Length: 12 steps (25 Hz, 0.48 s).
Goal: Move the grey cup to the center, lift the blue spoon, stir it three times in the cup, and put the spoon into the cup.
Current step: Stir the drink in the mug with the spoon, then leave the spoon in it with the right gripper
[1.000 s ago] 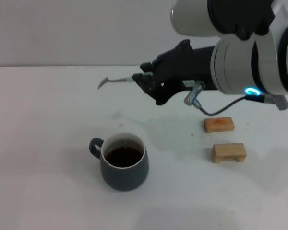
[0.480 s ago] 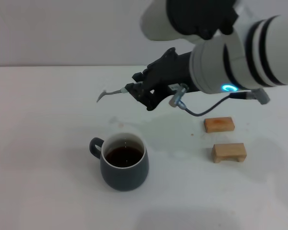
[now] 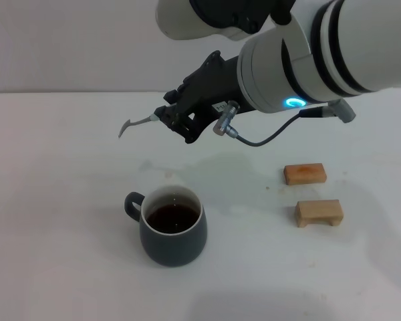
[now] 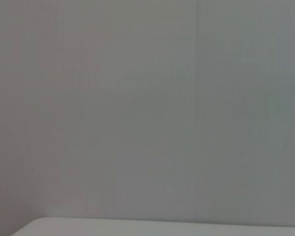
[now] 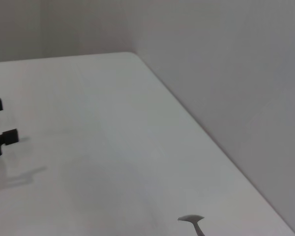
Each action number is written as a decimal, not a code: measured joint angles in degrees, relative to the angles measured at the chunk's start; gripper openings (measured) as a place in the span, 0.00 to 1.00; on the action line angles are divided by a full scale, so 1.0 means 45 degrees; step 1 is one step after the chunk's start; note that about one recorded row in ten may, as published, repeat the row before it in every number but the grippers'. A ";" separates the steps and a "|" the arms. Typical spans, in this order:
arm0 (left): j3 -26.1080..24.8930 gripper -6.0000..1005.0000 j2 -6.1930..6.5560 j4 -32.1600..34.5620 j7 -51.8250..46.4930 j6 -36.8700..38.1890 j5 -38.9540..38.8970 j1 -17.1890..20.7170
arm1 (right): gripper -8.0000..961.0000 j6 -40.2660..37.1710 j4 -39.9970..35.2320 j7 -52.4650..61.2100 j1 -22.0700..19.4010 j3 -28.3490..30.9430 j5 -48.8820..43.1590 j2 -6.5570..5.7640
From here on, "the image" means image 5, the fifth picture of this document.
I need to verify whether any blue handled metal spoon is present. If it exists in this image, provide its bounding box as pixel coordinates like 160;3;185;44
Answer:
177;214;206;236

